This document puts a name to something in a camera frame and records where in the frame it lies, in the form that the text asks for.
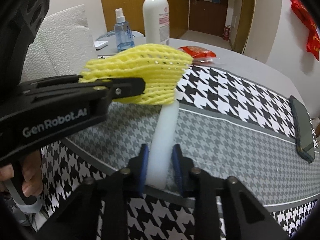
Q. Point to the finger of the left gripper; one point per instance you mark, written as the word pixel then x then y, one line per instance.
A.
pixel 52 81
pixel 106 88

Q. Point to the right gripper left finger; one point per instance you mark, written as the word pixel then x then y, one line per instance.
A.
pixel 98 208

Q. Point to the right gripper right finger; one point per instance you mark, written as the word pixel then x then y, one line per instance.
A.
pixel 244 216

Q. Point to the yellow foam net sleeve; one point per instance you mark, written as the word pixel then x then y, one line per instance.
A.
pixel 160 66

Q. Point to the white foam strip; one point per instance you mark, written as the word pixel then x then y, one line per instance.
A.
pixel 161 146

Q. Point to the left hand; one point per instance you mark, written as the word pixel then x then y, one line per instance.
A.
pixel 31 170

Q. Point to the white styrofoam box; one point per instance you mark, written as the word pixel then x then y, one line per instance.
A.
pixel 62 46

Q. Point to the blue spray bottle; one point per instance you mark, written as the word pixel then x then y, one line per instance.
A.
pixel 122 31

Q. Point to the houndstooth table cloth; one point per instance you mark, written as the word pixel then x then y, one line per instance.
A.
pixel 228 126

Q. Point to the white pump lotion bottle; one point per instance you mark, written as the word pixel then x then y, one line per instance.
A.
pixel 156 21

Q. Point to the wooden wardrobe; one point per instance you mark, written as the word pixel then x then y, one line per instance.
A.
pixel 133 11

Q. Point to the red snack packet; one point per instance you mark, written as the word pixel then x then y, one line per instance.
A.
pixel 199 54

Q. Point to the black smartphone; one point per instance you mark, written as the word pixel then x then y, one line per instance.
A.
pixel 303 130

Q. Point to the red fire extinguisher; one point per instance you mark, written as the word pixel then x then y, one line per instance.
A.
pixel 226 32

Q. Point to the dark brown entrance door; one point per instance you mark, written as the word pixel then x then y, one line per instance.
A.
pixel 208 16

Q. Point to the red hanging bag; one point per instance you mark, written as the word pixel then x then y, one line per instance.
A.
pixel 312 45

